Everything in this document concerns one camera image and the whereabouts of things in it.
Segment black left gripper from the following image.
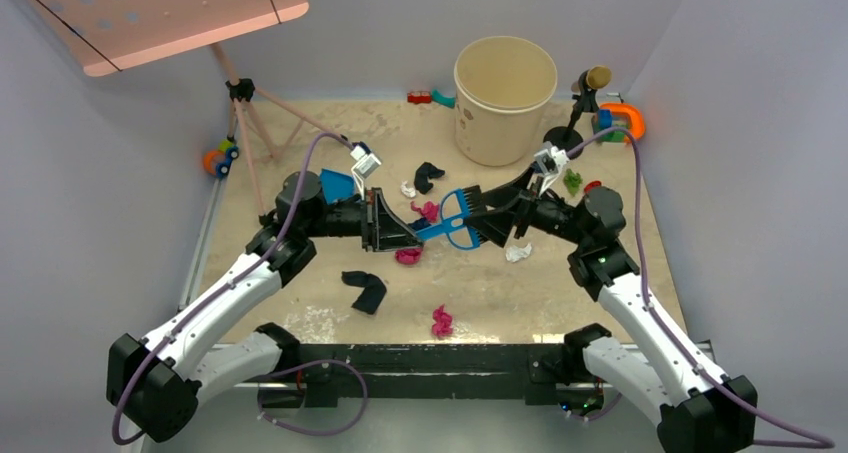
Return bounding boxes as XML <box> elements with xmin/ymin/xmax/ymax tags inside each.
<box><xmin>302</xmin><ymin>187</ymin><xmax>422</xmax><ymax>252</ymax></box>

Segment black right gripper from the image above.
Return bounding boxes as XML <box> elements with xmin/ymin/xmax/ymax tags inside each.
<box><xmin>464</xmin><ymin>164</ymin><xmax>590</xmax><ymax>248</ymax></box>

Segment blue hand brush black bristles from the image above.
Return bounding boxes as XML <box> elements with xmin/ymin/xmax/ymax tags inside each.
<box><xmin>416</xmin><ymin>185</ymin><xmax>486</xmax><ymax>251</ymax></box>

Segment blue plastic dustpan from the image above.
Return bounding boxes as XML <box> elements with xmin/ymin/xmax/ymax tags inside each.
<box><xmin>319</xmin><ymin>169</ymin><xmax>357</xmax><ymax>205</ymax></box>

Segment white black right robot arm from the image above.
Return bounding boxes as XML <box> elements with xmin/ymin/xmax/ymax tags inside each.
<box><xmin>462</xmin><ymin>169</ymin><xmax>758</xmax><ymax>452</ymax></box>

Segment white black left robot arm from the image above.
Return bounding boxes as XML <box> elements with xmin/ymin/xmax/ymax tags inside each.
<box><xmin>106</xmin><ymin>171</ymin><xmax>423</xmax><ymax>446</ymax></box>

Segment dark blue paper scrap centre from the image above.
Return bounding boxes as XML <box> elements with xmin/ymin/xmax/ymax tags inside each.
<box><xmin>408</xmin><ymin>217</ymin><xmax>431</xmax><ymax>231</ymax></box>

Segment pink paper scrap middle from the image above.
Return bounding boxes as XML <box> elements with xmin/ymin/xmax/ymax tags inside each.
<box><xmin>395</xmin><ymin>247</ymin><xmax>423</xmax><ymax>266</ymax></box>

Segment pink paper scrap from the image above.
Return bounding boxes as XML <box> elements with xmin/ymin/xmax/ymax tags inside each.
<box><xmin>431</xmin><ymin>304</ymin><xmax>453</xmax><ymax>339</ymax></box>
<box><xmin>395</xmin><ymin>247</ymin><xmax>423</xmax><ymax>266</ymax></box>
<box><xmin>410</xmin><ymin>201</ymin><xmax>440</xmax><ymax>224</ymax></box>

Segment white paper scrap centre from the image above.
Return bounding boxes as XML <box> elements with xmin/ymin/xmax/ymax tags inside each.
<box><xmin>400</xmin><ymin>181</ymin><xmax>417</xmax><ymax>198</ymax></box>

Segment white paper scrap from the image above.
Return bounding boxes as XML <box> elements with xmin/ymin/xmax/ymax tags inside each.
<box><xmin>400</xmin><ymin>181</ymin><xmax>417</xmax><ymax>198</ymax></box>
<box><xmin>505</xmin><ymin>243</ymin><xmax>533</xmax><ymax>263</ymax></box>

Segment pink paper scrap upper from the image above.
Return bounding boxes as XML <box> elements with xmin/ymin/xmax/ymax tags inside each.
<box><xmin>410</xmin><ymin>201</ymin><xmax>440</xmax><ymax>224</ymax></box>

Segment white paper scrap right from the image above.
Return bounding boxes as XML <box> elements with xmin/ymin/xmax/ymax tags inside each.
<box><xmin>505</xmin><ymin>243</ymin><xmax>533</xmax><ymax>263</ymax></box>

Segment large black paper scrap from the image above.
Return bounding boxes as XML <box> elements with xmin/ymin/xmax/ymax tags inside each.
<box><xmin>341</xmin><ymin>271</ymin><xmax>387</xmax><ymax>315</ymax></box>

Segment green paper scrap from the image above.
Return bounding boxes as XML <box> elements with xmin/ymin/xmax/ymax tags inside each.
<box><xmin>563</xmin><ymin>169</ymin><xmax>583</xmax><ymax>197</ymax></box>

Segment small black paper scrap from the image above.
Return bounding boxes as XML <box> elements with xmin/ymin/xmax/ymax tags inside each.
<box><xmin>414</xmin><ymin>162</ymin><xmax>446</xmax><ymax>194</ymax></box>

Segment red paper scrap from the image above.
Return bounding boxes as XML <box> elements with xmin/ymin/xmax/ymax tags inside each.
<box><xmin>583</xmin><ymin>180</ymin><xmax>602</xmax><ymax>194</ymax></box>

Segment black microphone stand gold mic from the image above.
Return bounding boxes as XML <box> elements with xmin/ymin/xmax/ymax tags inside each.
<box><xmin>543</xmin><ymin>65</ymin><xmax>612</xmax><ymax>159</ymax></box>

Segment pink paper scrap front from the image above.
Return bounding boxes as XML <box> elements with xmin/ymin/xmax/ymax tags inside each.
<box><xmin>431</xmin><ymin>304</ymin><xmax>453</xmax><ymax>339</ymax></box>

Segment teal curved toy piece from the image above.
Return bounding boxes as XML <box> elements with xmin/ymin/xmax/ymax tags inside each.
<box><xmin>430</xmin><ymin>89</ymin><xmax>456</xmax><ymax>109</ymax></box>

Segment cream round bucket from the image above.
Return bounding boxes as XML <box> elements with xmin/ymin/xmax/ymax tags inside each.
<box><xmin>453</xmin><ymin>36</ymin><xmax>558</xmax><ymax>167</ymax></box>

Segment red toy block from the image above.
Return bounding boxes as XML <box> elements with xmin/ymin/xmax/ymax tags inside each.
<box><xmin>406</xmin><ymin>90</ymin><xmax>432</xmax><ymax>105</ymax></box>

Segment orange green toy block set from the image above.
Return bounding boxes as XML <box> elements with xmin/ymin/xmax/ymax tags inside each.
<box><xmin>591</xmin><ymin>103</ymin><xmax>646</xmax><ymax>140</ymax></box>

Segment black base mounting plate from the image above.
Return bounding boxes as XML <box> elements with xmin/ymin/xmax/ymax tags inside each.
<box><xmin>257</xmin><ymin>343</ymin><xmax>620</xmax><ymax>415</ymax></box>

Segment orange blue toy car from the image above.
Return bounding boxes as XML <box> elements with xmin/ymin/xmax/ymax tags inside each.
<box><xmin>202</xmin><ymin>139</ymin><xmax>240</xmax><ymax>179</ymax></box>

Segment pink music stand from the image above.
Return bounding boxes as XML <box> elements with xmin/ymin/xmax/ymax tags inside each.
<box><xmin>1</xmin><ymin>0</ymin><xmax>321</xmax><ymax>228</ymax></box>

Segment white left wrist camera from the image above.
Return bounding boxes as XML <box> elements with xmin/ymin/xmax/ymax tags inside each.
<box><xmin>350</xmin><ymin>142</ymin><xmax>382</xmax><ymax>199</ymax></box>

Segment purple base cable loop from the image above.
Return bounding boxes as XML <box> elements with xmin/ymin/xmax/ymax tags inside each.
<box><xmin>256</xmin><ymin>359</ymin><xmax>370</xmax><ymax>437</ymax></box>

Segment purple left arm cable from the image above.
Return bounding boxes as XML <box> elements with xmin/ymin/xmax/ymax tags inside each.
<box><xmin>111</xmin><ymin>131</ymin><xmax>356</xmax><ymax>446</ymax></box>

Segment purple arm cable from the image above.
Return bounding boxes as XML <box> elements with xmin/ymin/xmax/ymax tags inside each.
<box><xmin>111</xmin><ymin>131</ymin><xmax>356</xmax><ymax>446</ymax></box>
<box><xmin>566</xmin><ymin>126</ymin><xmax>836</xmax><ymax>450</ymax></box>

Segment aluminium frame rail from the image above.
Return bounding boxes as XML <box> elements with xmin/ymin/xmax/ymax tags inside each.
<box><xmin>119</xmin><ymin>171</ymin><xmax>740</xmax><ymax>453</ymax></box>

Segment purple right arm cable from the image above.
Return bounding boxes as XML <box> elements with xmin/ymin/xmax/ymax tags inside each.
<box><xmin>566</xmin><ymin>126</ymin><xmax>836</xmax><ymax>450</ymax></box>

